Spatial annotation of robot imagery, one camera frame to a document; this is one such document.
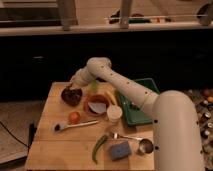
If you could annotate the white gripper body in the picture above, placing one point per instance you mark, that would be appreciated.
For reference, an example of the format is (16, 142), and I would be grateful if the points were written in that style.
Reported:
(81, 78)

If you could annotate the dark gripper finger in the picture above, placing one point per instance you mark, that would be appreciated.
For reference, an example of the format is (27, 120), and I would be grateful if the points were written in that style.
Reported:
(69, 87)

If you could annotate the green grapes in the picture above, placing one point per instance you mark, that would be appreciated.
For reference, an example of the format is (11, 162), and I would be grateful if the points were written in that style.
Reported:
(94, 85)

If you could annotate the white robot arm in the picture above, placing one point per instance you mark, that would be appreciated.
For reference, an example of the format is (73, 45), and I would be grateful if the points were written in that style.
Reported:
(176, 132)

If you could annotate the dark purple bowl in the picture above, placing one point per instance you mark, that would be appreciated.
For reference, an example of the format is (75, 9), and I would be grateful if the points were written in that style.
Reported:
(71, 96)

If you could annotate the orange bowl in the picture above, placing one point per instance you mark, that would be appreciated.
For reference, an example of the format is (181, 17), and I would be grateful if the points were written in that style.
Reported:
(95, 98)

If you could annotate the orange tomato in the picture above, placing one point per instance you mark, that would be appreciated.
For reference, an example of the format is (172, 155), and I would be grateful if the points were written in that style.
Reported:
(74, 118)

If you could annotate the purple white lid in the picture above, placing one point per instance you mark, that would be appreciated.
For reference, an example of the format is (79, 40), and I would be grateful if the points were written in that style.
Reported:
(98, 108)

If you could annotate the black-tipped brush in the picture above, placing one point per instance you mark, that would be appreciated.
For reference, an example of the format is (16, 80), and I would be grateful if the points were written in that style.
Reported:
(62, 126)

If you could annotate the wooden table board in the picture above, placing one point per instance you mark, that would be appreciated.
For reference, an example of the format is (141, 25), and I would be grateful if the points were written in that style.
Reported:
(71, 150)

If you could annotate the white cup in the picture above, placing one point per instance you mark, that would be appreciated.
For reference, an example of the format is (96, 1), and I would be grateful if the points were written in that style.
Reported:
(114, 114)

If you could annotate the green tray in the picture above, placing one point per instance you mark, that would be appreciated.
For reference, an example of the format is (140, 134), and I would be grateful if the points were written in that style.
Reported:
(132, 114)

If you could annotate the green chili pepper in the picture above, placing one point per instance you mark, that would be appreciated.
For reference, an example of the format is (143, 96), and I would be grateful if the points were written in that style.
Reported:
(98, 144)

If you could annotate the blue sponge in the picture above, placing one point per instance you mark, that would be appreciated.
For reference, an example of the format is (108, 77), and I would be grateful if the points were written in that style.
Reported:
(119, 151)

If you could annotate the metal measuring cup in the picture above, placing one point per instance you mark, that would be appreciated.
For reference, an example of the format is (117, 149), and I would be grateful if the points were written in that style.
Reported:
(145, 146)

